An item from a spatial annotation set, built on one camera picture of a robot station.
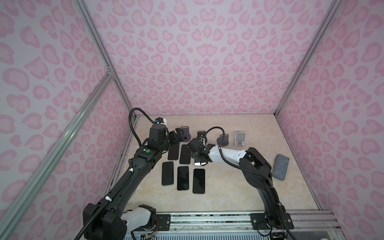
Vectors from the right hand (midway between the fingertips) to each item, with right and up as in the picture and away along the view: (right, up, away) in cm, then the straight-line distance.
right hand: (198, 150), depth 96 cm
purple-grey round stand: (-8, +9, +7) cm, 14 cm away
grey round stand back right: (+18, +6, +4) cm, 19 cm away
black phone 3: (-16, -1, +1) cm, 16 cm away
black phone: (-19, -13, -6) cm, 23 cm away
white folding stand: (+28, +8, +4) cm, 30 cm away
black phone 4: (-8, -3, +2) cm, 9 cm away
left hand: (-10, +13, -19) cm, 25 cm away
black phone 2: (+1, -4, -15) cm, 16 cm away
